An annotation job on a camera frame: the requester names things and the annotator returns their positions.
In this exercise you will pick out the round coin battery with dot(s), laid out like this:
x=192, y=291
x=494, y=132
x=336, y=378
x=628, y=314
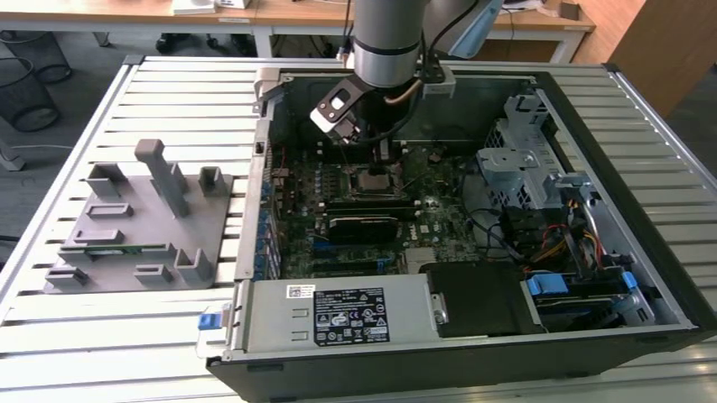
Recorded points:
x=435, y=155

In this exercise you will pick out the black plastic air shroud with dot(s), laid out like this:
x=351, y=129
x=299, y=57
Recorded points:
x=482, y=298

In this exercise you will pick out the small brown box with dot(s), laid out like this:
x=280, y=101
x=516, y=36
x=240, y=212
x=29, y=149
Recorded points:
x=567, y=10

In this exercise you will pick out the brown wooden cabinet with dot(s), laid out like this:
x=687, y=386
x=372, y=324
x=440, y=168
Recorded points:
x=660, y=50

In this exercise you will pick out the green RAM stick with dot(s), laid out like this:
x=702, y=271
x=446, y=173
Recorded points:
x=130, y=250

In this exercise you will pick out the green motherboard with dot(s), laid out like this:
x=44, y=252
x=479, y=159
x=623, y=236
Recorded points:
x=442, y=226

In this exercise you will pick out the blue plastic case latch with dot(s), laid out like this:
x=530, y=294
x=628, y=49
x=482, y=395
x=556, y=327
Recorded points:
x=208, y=321

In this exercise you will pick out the blue disk carrier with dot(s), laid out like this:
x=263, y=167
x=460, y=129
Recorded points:
x=546, y=286

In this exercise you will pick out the white box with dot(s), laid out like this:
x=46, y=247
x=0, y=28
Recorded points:
x=192, y=6

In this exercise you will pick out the grey parts rack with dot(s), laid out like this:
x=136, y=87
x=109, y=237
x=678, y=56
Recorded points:
x=150, y=235

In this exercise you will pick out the black RAM slot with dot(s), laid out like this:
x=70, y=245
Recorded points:
x=323, y=143
x=369, y=202
x=369, y=206
x=369, y=211
x=369, y=215
x=329, y=157
x=329, y=152
x=329, y=148

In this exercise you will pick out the black chair base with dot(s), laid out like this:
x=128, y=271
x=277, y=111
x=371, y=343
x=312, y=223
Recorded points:
x=229, y=44
x=168, y=42

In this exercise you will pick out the silver metal drive cage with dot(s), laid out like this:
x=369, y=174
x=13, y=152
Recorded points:
x=503, y=161

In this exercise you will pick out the wooden desk white frame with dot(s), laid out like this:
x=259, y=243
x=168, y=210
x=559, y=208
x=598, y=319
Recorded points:
x=559, y=23
x=112, y=17

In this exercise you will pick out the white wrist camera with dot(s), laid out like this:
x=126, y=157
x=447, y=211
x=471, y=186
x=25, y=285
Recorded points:
x=335, y=107

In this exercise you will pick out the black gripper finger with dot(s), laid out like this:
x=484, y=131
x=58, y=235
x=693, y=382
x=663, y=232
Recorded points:
x=377, y=170

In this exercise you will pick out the grey plastic case latch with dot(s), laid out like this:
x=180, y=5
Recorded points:
x=267, y=76

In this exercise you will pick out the black expansion slot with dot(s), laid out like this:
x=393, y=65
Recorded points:
x=347, y=267

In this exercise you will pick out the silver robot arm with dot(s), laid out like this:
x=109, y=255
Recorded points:
x=385, y=25

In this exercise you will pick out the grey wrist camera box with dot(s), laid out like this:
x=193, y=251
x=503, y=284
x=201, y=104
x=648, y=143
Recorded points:
x=439, y=86

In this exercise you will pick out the silver CPU green board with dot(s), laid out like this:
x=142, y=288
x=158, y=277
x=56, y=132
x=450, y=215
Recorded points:
x=372, y=184

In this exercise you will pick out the grey power supply unit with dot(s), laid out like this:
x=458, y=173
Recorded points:
x=268, y=319

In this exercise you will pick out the black open PC case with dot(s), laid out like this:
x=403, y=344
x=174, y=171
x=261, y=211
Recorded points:
x=391, y=369

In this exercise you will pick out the silver chipset heatsink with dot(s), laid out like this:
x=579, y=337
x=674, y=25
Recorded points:
x=419, y=257

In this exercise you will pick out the pale blue teach pendant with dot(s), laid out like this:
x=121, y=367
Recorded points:
x=472, y=38

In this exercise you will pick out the CPU socket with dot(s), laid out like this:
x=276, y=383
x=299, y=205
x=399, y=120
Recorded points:
x=352, y=194

